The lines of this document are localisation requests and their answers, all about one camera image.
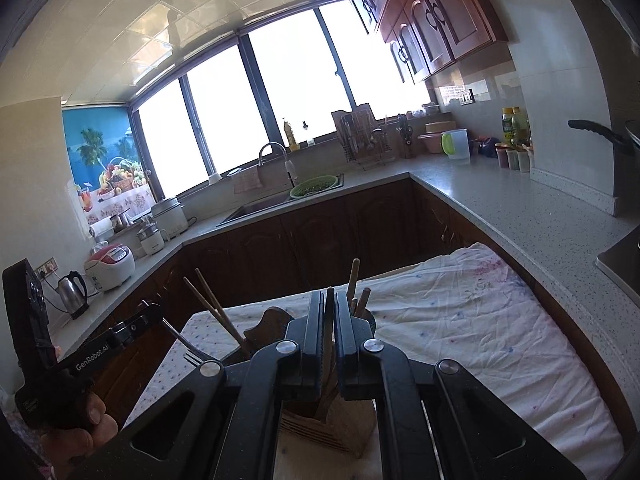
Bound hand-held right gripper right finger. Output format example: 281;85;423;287
334;290;587;480

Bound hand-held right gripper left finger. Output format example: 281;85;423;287
67;290;326;480

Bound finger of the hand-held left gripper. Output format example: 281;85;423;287
111;301;164;344

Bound metal fork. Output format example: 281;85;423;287
160;317;217;367

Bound thick wooden chopstick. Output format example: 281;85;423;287
348;258;362;307

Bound wooden utensil holder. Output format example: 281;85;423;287
244;305;379;457

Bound person's left hand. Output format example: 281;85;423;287
40;392;119;480

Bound dark wooden spatula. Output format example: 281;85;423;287
245;307;297;343

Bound steel electric kettle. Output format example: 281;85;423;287
57;270;91;321

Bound red white rice cooker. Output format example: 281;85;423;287
83;242;136;292

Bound small white steamer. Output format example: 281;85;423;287
137;222;169;258

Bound paper towel roll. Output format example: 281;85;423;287
88;217;119;239

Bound wooden base cabinets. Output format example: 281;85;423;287
65;174;482;411

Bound large white rice cooker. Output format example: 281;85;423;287
149;197;189;239

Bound floral printed cloth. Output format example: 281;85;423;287
122;242;627;480

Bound kitchen sink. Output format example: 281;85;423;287
216;174;347;229

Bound green colander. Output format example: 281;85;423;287
289;174;337;198

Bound checked dish cloth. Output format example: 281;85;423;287
230;166;264;196

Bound chrome faucet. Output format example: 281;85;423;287
257;142;299;192

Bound yellow dish soap bottle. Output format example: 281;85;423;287
282;115;301;151

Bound knife block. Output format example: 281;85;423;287
396;113;416;160

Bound wooden cutting board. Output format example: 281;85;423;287
332;103;377;147

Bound pink lidded pot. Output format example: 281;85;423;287
417;120;456;156

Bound clear measuring jug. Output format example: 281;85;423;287
440;128;471;166

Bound large kitchen window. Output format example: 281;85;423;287
127;0;432;202

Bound green label oil bottle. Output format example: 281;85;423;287
501;106;517;147

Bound yellow cap oil bottle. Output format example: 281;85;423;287
514;106;532;148

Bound steel gas stove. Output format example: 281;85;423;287
594;224;640;309

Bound tropical fruit wall poster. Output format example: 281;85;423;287
61;104;152;227

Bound wire dish rack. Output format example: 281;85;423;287
340;125;394;172

